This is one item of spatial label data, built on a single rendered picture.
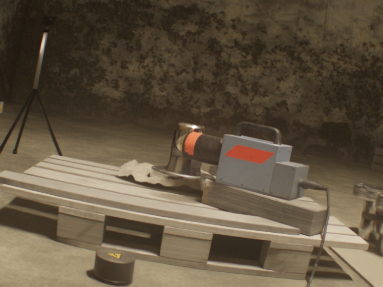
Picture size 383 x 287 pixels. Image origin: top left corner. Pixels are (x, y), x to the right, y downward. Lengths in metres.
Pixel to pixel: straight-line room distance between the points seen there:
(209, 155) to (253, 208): 0.26
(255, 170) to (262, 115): 5.29
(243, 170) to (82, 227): 0.58
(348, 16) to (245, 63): 1.71
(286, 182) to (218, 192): 0.26
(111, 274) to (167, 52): 5.74
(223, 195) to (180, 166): 0.33
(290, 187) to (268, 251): 0.23
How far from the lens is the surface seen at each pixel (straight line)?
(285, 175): 1.71
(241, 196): 1.77
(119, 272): 1.34
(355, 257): 2.03
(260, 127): 1.81
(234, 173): 1.79
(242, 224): 1.59
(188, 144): 1.90
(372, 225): 2.36
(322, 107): 7.22
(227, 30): 7.00
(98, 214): 1.56
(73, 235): 1.59
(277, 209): 1.70
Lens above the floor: 0.51
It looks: 5 degrees down
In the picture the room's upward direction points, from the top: 10 degrees clockwise
